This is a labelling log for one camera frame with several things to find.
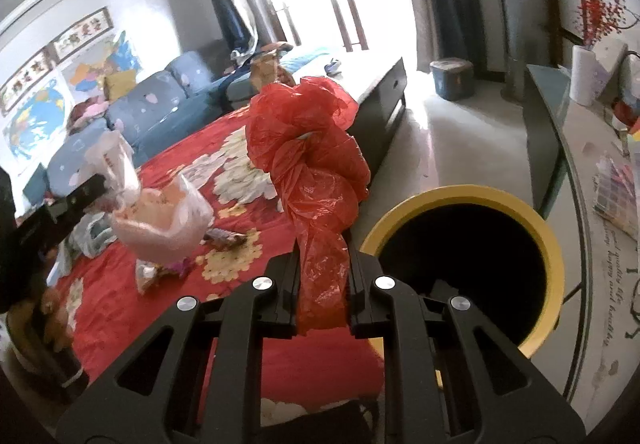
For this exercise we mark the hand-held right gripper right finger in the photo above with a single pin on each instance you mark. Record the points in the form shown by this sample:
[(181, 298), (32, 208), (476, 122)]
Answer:
[(362, 284)]

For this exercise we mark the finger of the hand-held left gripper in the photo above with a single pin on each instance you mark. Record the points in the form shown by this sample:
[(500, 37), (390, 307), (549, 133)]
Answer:
[(70, 206)]

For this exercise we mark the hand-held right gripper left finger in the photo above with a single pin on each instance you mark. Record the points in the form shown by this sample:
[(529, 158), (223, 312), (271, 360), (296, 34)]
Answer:
[(285, 284)]

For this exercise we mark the white plastic bag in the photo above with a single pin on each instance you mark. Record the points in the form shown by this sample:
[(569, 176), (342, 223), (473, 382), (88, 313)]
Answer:
[(155, 219)]

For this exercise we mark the red plastic bag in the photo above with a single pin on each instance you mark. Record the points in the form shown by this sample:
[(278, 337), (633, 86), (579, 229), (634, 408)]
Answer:
[(315, 174)]

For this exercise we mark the yellow rimmed trash can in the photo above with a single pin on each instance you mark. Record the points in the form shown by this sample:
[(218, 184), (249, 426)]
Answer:
[(545, 244)]

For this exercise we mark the person's left hand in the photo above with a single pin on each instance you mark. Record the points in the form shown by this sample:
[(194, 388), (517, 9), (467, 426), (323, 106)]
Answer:
[(52, 319)]

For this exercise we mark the light green crumpled cloth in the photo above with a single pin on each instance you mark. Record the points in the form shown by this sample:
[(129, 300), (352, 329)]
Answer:
[(92, 234)]

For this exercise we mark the dark snack wrapper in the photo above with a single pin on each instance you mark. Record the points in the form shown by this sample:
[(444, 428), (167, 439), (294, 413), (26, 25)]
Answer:
[(225, 238)]

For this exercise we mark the world map poster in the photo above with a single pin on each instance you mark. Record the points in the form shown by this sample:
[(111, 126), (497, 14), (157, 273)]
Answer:
[(32, 124)]

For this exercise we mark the pile of clothes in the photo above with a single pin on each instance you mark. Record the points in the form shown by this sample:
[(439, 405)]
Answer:
[(87, 113)]

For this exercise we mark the yellow pillow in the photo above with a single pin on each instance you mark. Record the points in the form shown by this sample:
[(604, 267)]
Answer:
[(119, 85)]

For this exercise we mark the blue patterned sofa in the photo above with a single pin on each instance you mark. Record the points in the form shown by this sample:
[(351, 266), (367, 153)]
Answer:
[(165, 114)]

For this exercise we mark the framed calligraphy picture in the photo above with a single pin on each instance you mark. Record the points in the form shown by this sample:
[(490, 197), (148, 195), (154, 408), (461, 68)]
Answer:
[(82, 34), (22, 81)]

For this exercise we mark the red floral blanket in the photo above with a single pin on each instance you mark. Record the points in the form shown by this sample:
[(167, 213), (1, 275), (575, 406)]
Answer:
[(150, 324)]

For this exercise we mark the country map poster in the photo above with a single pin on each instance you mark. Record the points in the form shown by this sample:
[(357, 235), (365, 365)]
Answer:
[(110, 61)]

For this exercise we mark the dark coffee table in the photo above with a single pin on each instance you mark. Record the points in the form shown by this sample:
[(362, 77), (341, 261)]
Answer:
[(380, 114)]

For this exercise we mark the brown paper bag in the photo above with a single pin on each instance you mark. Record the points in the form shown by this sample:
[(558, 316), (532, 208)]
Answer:
[(270, 69)]

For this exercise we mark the small dark object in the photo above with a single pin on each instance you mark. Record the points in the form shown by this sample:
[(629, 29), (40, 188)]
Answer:
[(333, 67)]

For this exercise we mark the blue storage box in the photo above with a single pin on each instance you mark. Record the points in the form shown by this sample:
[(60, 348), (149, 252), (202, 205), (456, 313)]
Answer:
[(452, 81)]

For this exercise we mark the glass top television cabinet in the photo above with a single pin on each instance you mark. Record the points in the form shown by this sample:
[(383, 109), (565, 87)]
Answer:
[(565, 184)]

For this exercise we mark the dark blue cloth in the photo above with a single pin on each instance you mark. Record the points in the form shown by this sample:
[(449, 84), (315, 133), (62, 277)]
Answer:
[(245, 61)]

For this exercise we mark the colourful plastic box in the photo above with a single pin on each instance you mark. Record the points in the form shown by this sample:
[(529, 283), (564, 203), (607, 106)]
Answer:
[(617, 199)]

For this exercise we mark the grey standing air conditioner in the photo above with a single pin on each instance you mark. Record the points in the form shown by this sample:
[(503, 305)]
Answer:
[(525, 14)]

